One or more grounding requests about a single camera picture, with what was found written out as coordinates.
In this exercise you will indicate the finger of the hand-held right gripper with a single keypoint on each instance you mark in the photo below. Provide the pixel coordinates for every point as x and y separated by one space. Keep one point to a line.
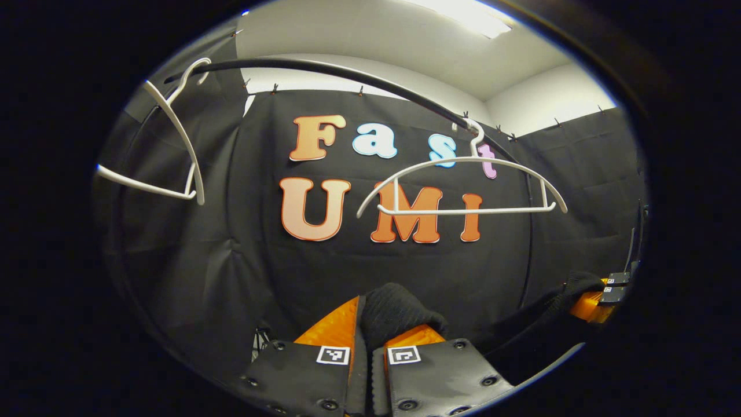
618 278
590 307

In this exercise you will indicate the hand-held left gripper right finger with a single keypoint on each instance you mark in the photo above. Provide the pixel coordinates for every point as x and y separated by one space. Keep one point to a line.
440 376

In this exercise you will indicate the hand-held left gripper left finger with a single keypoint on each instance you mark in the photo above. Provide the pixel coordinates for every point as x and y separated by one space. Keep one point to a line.
301 376

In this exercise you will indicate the black knit jacket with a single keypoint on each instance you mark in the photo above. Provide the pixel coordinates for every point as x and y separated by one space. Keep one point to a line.
399 307

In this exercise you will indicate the white plastic clothes hanger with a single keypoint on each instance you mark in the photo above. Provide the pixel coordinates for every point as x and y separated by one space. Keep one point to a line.
199 188
463 211

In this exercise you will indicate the black backdrop cloth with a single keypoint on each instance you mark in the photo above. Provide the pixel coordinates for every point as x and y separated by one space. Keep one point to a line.
260 278

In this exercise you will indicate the ceiling light panel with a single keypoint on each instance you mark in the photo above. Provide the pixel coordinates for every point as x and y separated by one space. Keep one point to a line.
463 14

